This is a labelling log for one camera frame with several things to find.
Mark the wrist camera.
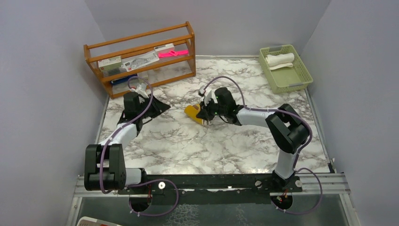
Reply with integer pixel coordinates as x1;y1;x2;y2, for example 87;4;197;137
198;86;212;106
130;85;149;99

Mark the wooden shelf rack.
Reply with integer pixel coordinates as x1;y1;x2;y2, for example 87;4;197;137
83;22;196;99

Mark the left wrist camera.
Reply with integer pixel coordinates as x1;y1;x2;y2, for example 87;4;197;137
130;85;149;99

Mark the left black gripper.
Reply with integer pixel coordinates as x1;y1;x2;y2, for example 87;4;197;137
137;93;171;119

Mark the blue box on shelf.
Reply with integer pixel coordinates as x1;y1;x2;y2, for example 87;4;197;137
110;74;137;86

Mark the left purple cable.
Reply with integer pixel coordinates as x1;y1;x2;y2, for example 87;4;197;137
99;75;181;218

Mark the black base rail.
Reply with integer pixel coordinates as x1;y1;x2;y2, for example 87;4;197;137
118;174;302;205

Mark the green plastic basket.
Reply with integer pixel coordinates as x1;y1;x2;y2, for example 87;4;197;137
259;45;313;94

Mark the white towel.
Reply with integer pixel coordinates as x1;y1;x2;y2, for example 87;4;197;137
265;53;295;71

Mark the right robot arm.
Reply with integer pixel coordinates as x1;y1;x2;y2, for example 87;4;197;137
196;87;312;192

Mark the white pack behind pink ruler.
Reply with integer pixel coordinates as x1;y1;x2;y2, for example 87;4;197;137
154;43;175;54

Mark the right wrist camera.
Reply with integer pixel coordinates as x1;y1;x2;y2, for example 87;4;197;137
198;86;212;106

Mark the white box with red label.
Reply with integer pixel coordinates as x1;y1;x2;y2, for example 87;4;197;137
97;56;122;77

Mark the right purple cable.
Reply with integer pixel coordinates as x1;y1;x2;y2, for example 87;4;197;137
199;75;323;216

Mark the clear protractor ruler pack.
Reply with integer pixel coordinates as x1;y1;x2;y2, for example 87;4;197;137
121;51;159;72

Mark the purple cable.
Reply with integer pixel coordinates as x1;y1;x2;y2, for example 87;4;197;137
99;75;181;218
199;75;323;216

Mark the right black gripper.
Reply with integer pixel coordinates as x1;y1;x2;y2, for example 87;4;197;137
196;97;226;122

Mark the yellow towel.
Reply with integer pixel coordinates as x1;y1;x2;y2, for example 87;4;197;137
184;104;211;126

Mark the pink ruler set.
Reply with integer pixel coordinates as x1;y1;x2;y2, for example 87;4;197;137
158;50;190;58

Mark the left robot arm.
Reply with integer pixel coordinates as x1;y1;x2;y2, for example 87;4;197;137
84;92;171;194

